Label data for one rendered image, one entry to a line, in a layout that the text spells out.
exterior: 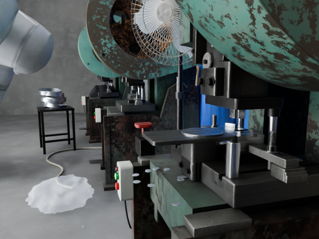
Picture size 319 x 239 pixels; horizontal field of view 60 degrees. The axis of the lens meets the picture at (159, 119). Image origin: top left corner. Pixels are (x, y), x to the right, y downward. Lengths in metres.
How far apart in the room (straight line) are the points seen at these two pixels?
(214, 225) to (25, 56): 0.50
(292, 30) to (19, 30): 0.44
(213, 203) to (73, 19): 6.99
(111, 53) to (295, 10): 1.79
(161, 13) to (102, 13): 0.62
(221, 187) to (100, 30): 1.61
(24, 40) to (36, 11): 6.98
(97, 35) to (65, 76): 5.30
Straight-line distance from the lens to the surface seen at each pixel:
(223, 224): 0.64
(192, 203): 0.71
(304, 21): 0.39
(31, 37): 0.57
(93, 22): 2.11
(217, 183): 0.75
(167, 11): 1.60
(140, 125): 1.10
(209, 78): 0.82
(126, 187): 1.05
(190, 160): 0.82
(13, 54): 0.57
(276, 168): 0.74
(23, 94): 7.47
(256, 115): 1.12
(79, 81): 7.35
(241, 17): 0.40
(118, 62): 2.09
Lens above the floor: 0.95
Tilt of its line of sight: 9 degrees down
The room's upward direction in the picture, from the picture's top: straight up
